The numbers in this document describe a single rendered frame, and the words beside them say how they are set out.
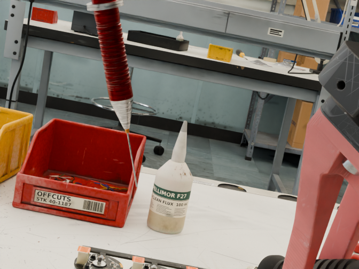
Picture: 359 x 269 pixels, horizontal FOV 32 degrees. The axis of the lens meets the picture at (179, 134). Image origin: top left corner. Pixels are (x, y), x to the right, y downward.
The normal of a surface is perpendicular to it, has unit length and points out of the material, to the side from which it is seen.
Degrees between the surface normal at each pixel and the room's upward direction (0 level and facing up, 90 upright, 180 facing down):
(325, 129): 90
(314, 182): 108
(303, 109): 90
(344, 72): 90
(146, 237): 0
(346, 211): 87
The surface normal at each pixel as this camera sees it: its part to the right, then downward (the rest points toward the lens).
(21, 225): 0.19, -0.96
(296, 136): 0.00, 0.20
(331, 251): -0.68, -0.04
